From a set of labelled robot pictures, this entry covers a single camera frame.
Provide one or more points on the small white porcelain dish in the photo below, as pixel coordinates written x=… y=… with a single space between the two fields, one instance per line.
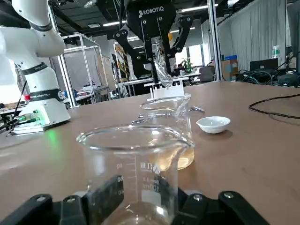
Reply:
x=213 y=125

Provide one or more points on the glass beaker with amber liquid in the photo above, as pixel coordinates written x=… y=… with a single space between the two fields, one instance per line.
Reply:
x=185 y=159

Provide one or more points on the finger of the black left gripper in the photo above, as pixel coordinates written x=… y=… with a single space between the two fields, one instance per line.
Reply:
x=184 y=25
x=122 y=35

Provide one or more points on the small glass beaker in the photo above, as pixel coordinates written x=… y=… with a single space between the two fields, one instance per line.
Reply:
x=131 y=168

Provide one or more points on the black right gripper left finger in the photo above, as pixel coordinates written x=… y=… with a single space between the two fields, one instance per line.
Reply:
x=70 y=211

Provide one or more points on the metal crucible tongs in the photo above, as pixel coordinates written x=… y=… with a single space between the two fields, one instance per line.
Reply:
x=199 y=108

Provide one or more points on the clear glass test tube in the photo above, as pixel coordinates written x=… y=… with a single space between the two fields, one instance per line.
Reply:
x=164 y=77

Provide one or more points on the white test tube rack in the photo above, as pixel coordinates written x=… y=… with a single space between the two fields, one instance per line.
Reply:
x=173 y=91

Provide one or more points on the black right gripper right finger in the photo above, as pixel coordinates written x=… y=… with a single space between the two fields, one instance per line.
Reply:
x=211 y=211

